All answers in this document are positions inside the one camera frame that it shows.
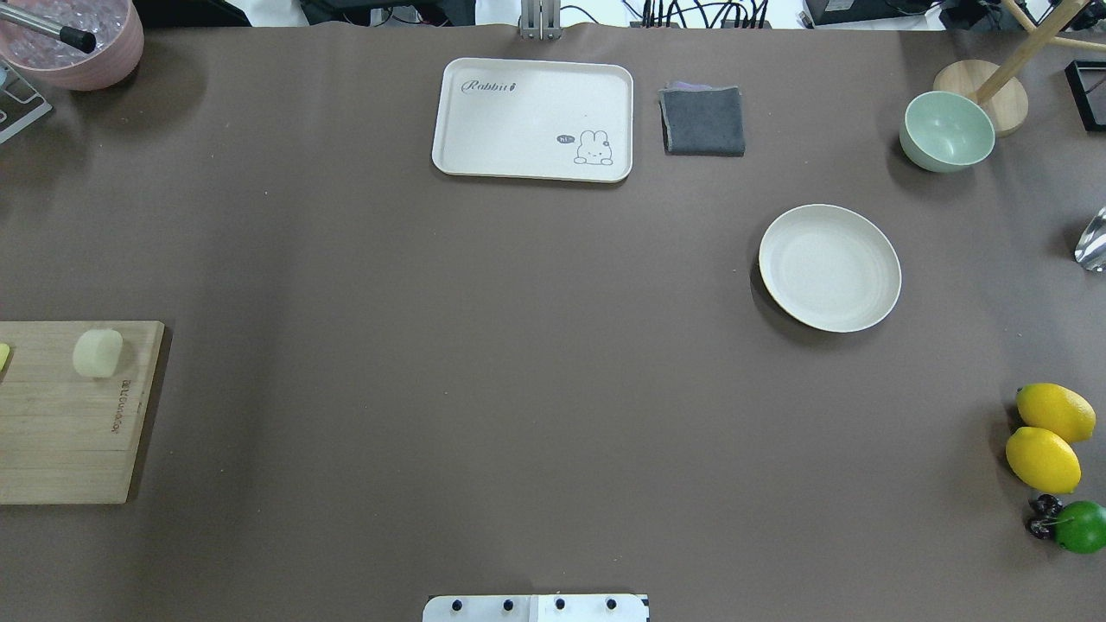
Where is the cream round plate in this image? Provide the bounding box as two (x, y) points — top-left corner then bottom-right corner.
(758, 204), (902, 333)

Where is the pale steamed bun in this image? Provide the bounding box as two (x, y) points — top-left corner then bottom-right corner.
(72, 329), (125, 379)

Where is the cream rabbit tray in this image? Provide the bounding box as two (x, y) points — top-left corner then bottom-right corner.
(431, 58), (633, 182)

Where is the grey folded cloth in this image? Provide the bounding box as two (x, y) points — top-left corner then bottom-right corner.
(658, 81), (747, 157)

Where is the mint green bowl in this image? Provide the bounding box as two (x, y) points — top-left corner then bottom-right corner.
(898, 91), (997, 174)

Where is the wooden cup stand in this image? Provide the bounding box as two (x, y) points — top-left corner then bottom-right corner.
(932, 1), (1103, 137)

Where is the upper yellow lemon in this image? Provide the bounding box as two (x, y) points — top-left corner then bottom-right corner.
(1015, 383), (1097, 442)

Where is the yellow lemon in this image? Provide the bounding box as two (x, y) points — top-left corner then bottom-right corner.
(1015, 383), (1097, 442)
(1006, 426), (1082, 495)

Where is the wooden cutting board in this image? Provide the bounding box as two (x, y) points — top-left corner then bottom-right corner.
(1, 321), (165, 505)

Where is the lower yellow lemon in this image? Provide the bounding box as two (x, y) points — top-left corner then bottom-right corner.
(1006, 426), (1082, 495)

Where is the pink ice bowl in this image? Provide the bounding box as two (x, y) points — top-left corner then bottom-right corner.
(3, 1), (143, 91)

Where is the dark cherry decoration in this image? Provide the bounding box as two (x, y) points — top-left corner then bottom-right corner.
(1026, 493), (1065, 540)

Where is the metal black-tipped utensil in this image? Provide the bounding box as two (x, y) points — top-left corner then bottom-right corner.
(1, 3), (98, 53)

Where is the metal ice scoop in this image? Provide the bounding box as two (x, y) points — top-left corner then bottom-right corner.
(1073, 207), (1106, 272)

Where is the green lime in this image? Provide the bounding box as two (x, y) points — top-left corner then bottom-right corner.
(1054, 500), (1105, 554)

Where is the aluminium camera post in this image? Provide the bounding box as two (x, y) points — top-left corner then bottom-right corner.
(518, 0), (563, 41)

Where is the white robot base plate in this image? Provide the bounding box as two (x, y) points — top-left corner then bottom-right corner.
(422, 592), (651, 621)

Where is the white wire cup rack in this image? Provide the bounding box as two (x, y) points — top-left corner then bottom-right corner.
(0, 60), (53, 144)

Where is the black tray frame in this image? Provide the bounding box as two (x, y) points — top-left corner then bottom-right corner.
(1064, 60), (1105, 131)

